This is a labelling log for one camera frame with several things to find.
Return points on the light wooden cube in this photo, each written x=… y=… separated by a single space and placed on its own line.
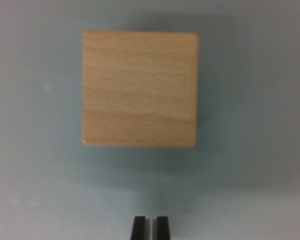
x=140 y=88

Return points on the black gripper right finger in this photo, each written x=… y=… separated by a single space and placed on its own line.
x=162 y=228

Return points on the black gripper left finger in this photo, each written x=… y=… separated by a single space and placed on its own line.
x=139 y=228

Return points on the pale blue plastic tray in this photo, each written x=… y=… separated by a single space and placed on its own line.
x=27 y=125

